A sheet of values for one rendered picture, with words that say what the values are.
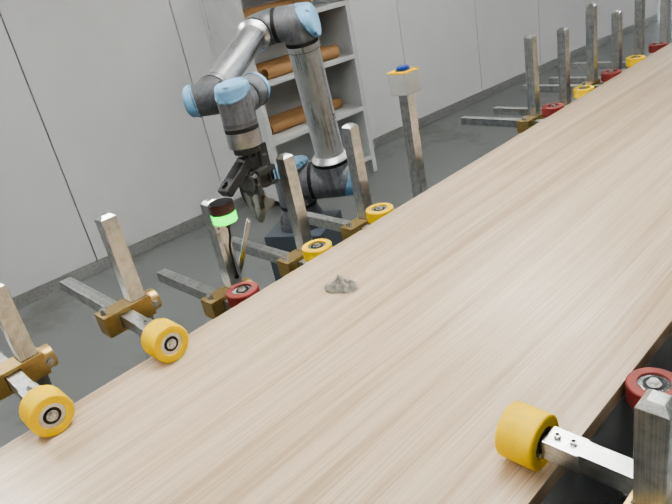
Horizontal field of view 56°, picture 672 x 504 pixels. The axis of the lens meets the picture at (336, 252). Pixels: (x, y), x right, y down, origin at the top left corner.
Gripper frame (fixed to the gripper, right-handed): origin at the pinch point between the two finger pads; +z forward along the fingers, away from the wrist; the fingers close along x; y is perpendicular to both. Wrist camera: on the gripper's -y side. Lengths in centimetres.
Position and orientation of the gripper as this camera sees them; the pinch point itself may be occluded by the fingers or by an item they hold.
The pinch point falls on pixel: (258, 219)
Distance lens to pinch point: 173.8
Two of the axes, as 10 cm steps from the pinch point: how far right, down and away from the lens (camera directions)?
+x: -7.0, -1.9, 6.9
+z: 1.9, 8.9, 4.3
